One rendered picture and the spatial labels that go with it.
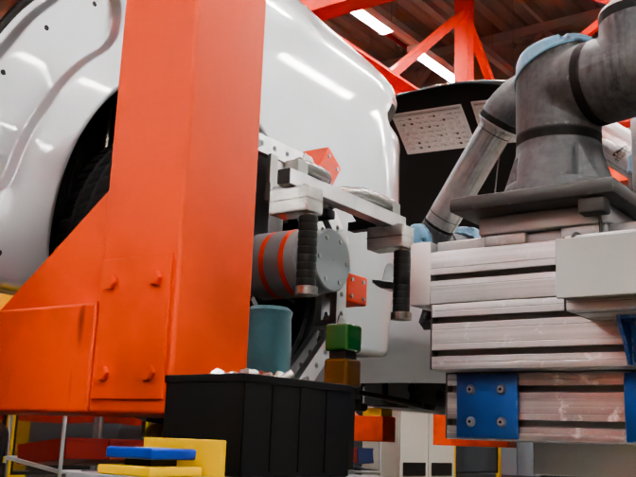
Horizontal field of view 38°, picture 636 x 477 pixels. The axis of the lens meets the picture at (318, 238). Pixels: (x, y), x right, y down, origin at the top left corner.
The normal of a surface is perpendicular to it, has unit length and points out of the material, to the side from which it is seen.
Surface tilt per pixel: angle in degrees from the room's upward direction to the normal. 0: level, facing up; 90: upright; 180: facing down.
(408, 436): 90
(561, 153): 72
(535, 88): 90
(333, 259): 90
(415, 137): 142
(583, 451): 90
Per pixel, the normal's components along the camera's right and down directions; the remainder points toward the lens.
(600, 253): -0.59, -0.20
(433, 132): -0.39, 0.64
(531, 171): -0.64, -0.47
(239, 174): 0.82, -0.10
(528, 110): -0.83, -0.15
